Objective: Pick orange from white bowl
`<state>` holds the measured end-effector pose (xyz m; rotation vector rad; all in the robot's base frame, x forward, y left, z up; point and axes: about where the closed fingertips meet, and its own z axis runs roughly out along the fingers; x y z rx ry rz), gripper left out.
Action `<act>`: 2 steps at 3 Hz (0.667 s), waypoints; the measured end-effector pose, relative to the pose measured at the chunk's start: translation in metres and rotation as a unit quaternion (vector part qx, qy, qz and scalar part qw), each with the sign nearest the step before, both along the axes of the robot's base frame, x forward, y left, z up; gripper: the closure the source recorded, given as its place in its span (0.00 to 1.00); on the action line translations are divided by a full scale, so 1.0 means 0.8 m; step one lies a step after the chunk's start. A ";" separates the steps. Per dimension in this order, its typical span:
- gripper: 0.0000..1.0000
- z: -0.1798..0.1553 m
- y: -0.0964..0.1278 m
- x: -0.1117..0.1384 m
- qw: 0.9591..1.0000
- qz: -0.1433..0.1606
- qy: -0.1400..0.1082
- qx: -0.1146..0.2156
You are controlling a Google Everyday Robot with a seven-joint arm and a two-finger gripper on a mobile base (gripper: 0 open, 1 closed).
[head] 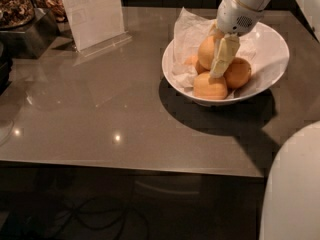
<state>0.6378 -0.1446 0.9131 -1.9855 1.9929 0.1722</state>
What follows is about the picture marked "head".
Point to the glass bowl of nuts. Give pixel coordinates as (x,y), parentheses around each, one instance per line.
(15,13)

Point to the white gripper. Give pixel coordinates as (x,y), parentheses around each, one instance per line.
(234,16)

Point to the orange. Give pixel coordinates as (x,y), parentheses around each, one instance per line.
(207,51)
(238,73)
(207,87)

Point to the white ceramic bowl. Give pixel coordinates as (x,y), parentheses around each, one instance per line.
(263,47)

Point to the white paper liner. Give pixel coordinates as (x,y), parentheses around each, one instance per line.
(185,20)

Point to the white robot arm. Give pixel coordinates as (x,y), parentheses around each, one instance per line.
(291,206)

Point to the acrylic sign holder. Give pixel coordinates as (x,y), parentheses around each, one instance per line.
(96,25)

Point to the dark metal stand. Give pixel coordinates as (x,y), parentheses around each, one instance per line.
(30,41)

